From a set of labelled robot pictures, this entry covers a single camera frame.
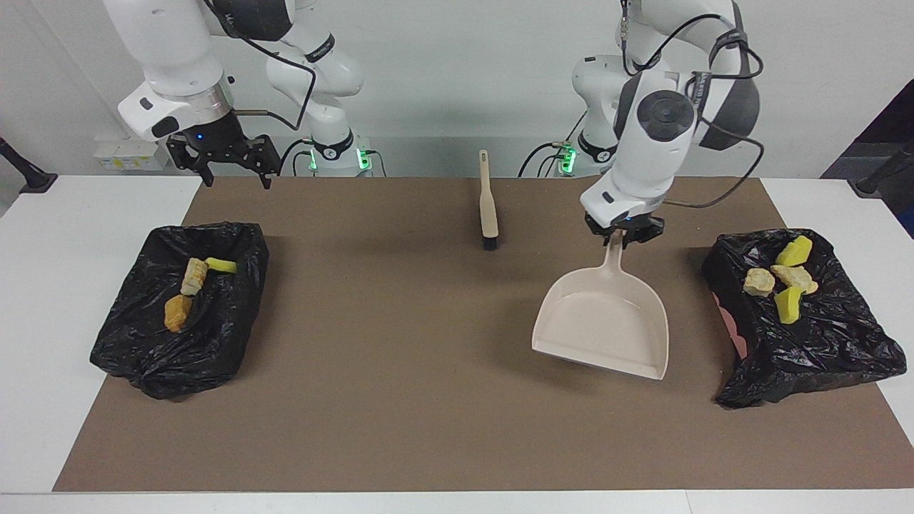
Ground beige plastic dustpan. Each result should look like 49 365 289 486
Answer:
531 232 670 381

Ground beige sponge piece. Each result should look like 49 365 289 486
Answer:
743 268 776 298

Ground black bag lined bin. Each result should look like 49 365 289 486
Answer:
90 221 270 400

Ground orange brown sponge piece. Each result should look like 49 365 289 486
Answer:
164 294 194 333

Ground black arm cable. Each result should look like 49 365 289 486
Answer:
620 0 765 210
204 0 318 132

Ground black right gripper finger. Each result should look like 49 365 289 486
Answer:
166 136 216 188
243 134 281 191

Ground beige hand brush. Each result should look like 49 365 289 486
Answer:
478 149 500 251

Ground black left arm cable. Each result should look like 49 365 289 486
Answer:
620 0 765 210

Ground black stand foot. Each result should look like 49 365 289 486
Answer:
848 139 914 197
0 136 58 195

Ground black bag over pink bin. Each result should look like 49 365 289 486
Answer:
701 228 908 410

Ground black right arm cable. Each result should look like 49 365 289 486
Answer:
204 0 318 132

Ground brown table mat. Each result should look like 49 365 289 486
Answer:
54 176 914 492

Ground pink bin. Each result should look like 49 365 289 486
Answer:
716 293 748 361

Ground pale sponge piece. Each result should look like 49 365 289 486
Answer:
770 264 819 295

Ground green and yellow sponge piece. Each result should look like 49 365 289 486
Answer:
775 286 804 326

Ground white wall socket box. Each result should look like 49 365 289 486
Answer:
94 138 171 172

